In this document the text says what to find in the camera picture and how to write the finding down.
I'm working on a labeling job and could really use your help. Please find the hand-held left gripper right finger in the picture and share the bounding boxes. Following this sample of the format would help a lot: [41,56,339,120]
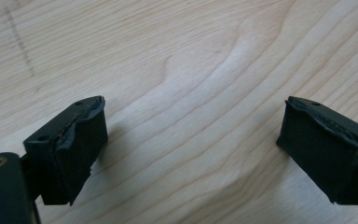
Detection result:
[276,95,358,206]

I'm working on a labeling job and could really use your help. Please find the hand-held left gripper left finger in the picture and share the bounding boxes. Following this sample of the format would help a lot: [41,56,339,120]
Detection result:
[22,95,109,206]

